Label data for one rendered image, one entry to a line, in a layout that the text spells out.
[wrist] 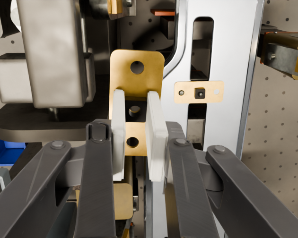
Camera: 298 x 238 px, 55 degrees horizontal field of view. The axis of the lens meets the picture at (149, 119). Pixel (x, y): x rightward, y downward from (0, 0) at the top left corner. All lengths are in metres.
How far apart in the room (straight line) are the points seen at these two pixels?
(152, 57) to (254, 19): 0.31
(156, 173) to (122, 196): 0.33
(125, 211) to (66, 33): 0.32
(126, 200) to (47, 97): 0.25
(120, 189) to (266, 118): 0.56
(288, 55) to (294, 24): 0.39
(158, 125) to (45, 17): 0.17
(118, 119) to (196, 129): 0.39
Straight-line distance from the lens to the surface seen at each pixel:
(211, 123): 0.52
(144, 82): 0.21
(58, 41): 0.28
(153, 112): 0.17
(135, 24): 0.76
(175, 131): 0.17
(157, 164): 0.15
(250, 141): 0.93
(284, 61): 0.49
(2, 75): 0.34
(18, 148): 0.92
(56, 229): 0.90
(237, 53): 0.50
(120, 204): 0.49
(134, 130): 0.22
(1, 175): 0.39
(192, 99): 0.49
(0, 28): 0.41
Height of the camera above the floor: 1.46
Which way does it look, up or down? 67 degrees down
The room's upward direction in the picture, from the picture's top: 172 degrees clockwise
